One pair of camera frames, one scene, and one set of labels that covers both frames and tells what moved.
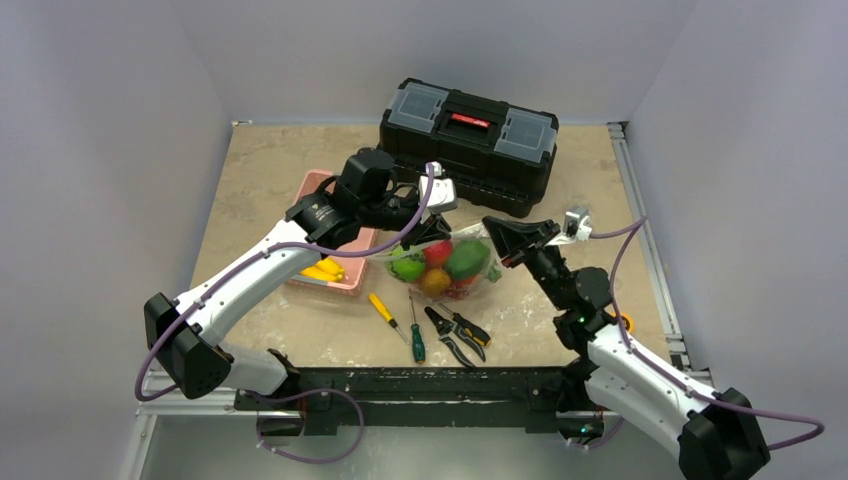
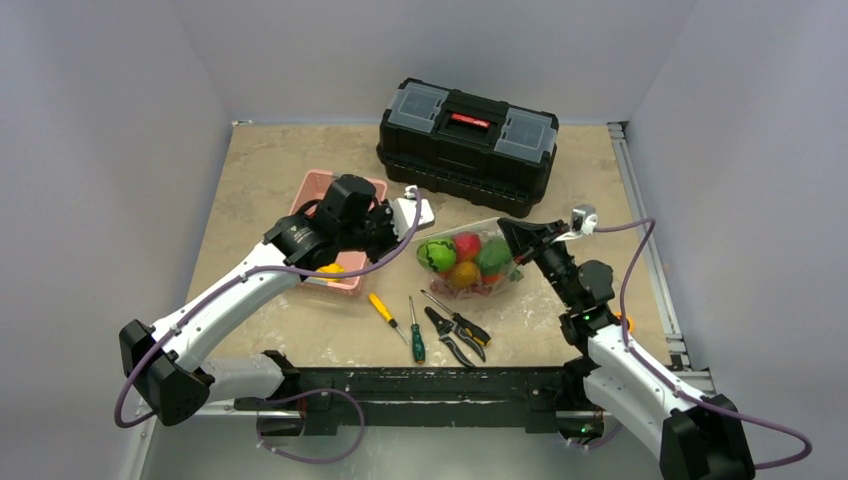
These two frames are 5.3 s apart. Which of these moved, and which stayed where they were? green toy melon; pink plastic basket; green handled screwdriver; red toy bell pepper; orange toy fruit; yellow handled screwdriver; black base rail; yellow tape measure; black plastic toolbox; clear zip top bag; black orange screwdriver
Moved: red toy bell pepper; clear zip top bag; orange toy fruit; green toy melon
Stayed: black base rail; pink plastic basket; yellow tape measure; green handled screwdriver; black plastic toolbox; yellow handled screwdriver; black orange screwdriver
